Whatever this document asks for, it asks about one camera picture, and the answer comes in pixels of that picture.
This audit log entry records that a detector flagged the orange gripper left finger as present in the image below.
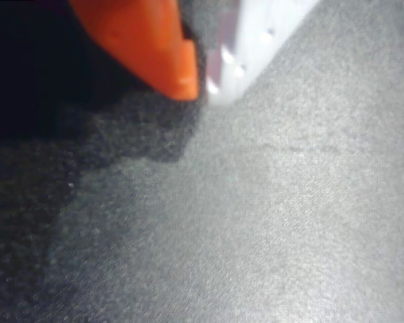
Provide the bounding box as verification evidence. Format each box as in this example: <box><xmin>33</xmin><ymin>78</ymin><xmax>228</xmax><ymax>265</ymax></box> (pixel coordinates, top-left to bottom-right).
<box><xmin>69</xmin><ymin>0</ymin><xmax>201</xmax><ymax>102</ymax></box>

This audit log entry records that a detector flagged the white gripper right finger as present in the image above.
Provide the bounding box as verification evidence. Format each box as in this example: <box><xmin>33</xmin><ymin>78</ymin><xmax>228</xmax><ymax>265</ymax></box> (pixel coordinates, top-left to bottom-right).
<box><xmin>205</xmin><ymin>0</ymin><xmax>324</xmax><ymax>107</ymax></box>

